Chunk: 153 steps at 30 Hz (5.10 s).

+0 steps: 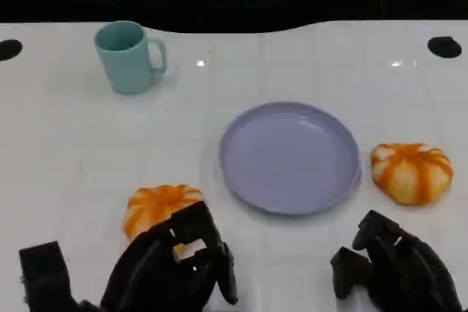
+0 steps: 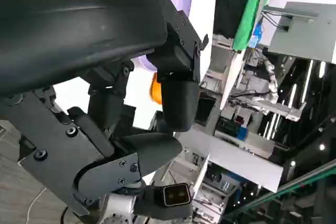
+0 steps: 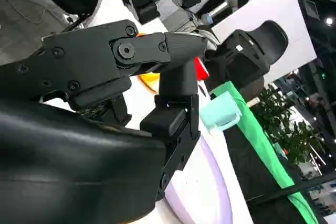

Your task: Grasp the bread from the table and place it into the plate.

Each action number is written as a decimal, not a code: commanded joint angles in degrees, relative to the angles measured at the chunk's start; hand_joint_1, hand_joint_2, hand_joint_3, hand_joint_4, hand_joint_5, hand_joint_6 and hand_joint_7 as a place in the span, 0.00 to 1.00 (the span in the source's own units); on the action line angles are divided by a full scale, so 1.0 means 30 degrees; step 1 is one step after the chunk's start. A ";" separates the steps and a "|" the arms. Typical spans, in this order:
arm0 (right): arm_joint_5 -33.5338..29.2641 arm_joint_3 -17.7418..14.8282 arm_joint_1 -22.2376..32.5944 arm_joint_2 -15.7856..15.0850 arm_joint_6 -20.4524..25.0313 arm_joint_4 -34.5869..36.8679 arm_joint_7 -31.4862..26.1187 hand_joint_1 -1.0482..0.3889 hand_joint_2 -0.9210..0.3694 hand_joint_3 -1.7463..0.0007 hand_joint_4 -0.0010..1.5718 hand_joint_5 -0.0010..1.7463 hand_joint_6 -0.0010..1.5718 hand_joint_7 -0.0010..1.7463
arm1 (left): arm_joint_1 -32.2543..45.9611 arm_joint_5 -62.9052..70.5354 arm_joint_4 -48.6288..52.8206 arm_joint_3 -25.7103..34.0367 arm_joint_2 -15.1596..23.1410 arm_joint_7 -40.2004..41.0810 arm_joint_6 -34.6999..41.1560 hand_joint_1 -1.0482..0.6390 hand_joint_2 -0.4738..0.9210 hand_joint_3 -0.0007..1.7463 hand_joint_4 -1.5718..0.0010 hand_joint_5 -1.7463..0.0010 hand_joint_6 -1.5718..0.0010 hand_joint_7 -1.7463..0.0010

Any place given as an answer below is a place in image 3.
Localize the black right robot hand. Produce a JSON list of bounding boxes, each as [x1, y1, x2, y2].
[[0, 19, 207, 224]]

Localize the orange toy bread roll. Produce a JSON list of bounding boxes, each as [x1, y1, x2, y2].
[[136, 33, 161, 94]]

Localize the grey equipment box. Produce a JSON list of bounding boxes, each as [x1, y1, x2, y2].
[[161, 11, 202, 35]]

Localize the silver tube with blue cap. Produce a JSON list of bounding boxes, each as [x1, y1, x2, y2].
[[206, 0, 238, 24]]

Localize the red block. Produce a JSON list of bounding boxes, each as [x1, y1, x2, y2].
[[194, 57, 211, 80]]

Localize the lilac plate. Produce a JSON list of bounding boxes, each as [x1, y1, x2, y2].
[[163, 126, 233, 224]]

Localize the pale green mug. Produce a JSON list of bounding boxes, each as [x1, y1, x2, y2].
[[201, 90, 242, 132]]

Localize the black office chair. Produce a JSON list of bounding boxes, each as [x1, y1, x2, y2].
[[206, 20, 289, 96]]

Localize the white board panel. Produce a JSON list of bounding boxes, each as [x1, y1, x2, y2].
[[211, 0, 318, 86]]

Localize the dark booth structure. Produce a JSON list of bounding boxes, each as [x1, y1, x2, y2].
[[296, 0, 336, 83]]

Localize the black textured cloth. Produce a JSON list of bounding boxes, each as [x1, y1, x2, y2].
[[223, 121, 297, 224]]

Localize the green leafy plant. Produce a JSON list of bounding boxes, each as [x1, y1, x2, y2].
[[251, 83, 326, 167]]

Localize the green cloth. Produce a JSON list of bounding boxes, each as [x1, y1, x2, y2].
[[209, 81, 321, 224]]

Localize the black barrier pole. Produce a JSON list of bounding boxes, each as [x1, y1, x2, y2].
[[246, 178, 336, 204]]

